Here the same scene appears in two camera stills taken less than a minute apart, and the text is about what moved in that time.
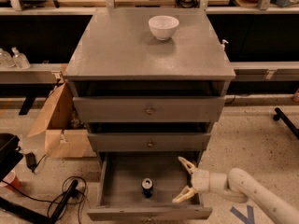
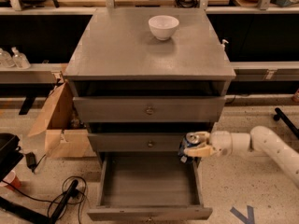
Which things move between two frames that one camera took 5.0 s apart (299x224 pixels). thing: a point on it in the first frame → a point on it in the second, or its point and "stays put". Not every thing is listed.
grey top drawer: [149, 108] stays put
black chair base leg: [35, 217] stays put
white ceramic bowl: [163, 26] stays put
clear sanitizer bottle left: [6, 59] stays put
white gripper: [201, 181] → [220, 143]
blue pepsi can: [147, 185] → [189, 139]
